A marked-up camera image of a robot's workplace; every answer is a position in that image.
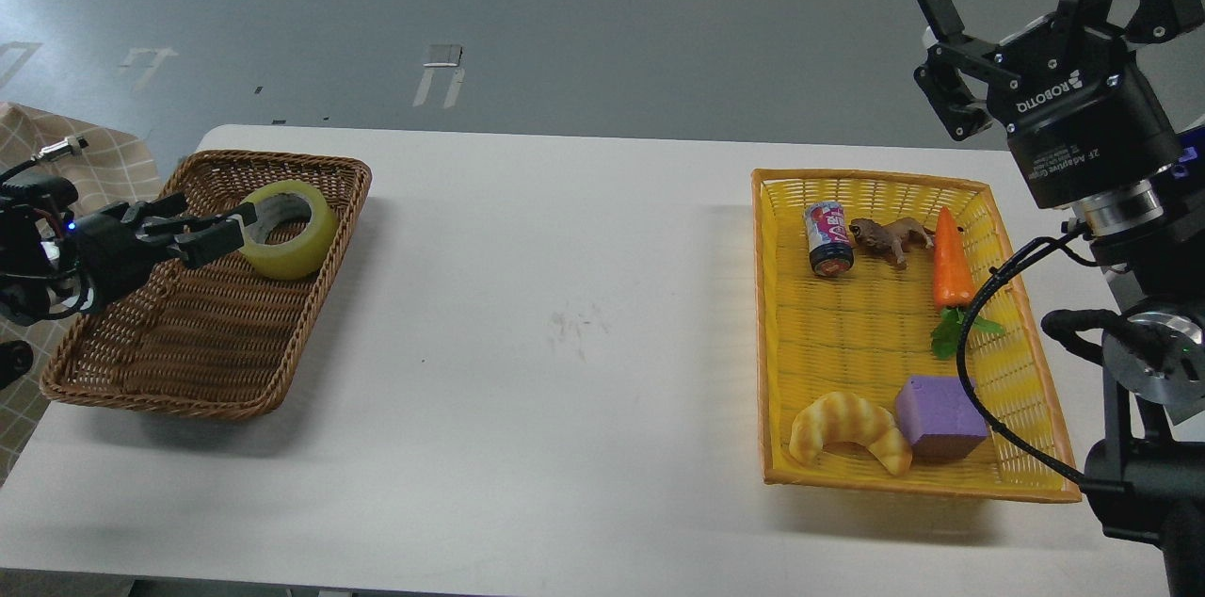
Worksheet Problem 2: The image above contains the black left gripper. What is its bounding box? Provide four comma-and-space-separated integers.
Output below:
70, 193, 258, 306

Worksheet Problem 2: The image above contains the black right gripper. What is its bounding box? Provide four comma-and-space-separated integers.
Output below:
913, 0, 1204, 207

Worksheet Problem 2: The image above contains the yellow tape roll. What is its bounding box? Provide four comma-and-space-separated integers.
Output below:
239, 178, 337, 281

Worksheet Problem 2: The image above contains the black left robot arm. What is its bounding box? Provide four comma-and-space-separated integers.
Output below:
1, 137, 259, 326

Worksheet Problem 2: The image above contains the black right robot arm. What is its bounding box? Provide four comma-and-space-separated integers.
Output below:
915, 0, 1204, 596

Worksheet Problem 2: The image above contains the beige checkered cloth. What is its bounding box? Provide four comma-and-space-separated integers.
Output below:
1, 103, 163, 480

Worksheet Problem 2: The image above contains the brown wicker basket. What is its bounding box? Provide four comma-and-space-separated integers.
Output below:
40, 150, 374, 420

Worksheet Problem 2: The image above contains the brown toy animal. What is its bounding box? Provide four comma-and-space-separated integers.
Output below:
847, 217, 935, 270

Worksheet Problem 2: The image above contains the orange toy carrot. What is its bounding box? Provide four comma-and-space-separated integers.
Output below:
930, 207, 977, 361

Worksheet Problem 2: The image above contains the yellow plastic basket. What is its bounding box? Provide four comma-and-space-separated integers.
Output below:
750, 169, 1082, 504

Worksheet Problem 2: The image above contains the small drink can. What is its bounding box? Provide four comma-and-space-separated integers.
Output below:
803, 201, 856, 279

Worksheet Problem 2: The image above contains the purple foam block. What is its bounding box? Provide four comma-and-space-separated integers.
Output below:
894, 375, 988, 462

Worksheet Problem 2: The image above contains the toy croissant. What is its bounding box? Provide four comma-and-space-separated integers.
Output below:
788, 391, 913, 476

